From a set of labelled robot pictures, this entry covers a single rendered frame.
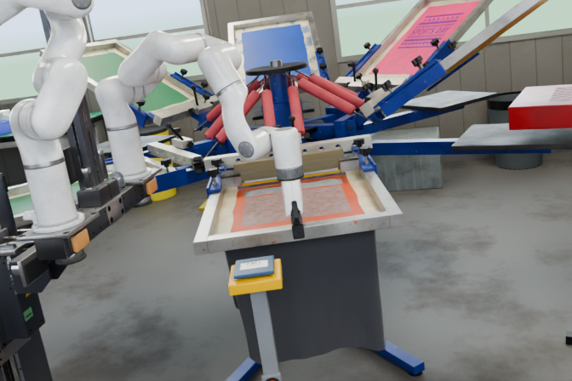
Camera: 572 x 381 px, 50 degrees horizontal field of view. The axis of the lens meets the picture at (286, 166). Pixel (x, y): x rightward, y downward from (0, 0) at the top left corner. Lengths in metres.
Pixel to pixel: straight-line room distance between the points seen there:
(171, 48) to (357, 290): 0.89
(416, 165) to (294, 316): 3.40
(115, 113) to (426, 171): 3.62
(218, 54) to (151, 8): 4.59
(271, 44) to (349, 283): 2.51
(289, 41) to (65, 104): 2.80
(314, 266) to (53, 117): 0.85
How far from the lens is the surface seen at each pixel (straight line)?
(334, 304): 1.90
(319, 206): 1.97
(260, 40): 4.18
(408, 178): 5.20
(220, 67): 1.67
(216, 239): 1.71
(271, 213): 1.96
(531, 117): 2.48
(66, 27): 1.61
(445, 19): 3.70
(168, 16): 6.19
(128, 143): 1.93
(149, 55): 1.79
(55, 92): 1.48
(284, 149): 1.62
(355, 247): 1.83
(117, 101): 1.91
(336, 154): 2.25
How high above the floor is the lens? 1.56
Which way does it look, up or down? 14 degrees down
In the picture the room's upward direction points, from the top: 8 degrees counter-clockwise
